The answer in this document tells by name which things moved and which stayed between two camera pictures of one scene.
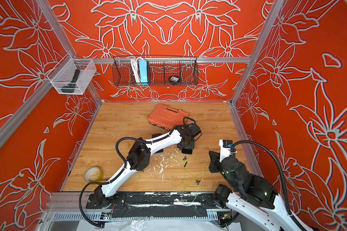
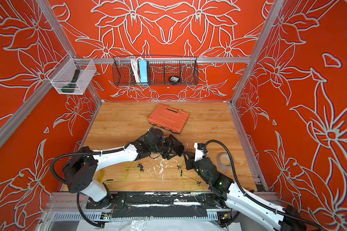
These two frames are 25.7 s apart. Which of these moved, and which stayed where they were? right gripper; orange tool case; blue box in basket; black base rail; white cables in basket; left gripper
Moved: left gripper; right gripper
Stayed: blue box in basket; black base rail; orange tool case; white cables in basket
